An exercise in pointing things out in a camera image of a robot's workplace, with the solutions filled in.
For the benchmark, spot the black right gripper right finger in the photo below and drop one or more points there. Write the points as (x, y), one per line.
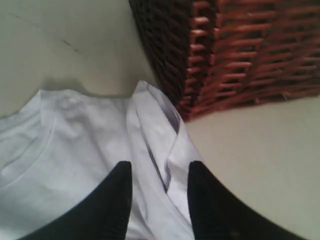
(216, 214)

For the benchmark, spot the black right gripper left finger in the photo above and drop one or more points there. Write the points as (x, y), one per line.
(102, 215)

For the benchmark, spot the white t-shirt red lettering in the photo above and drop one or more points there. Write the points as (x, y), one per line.
(61, 145)

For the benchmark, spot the brown wicker laundry basket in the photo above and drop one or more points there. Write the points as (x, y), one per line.
(215, 55)

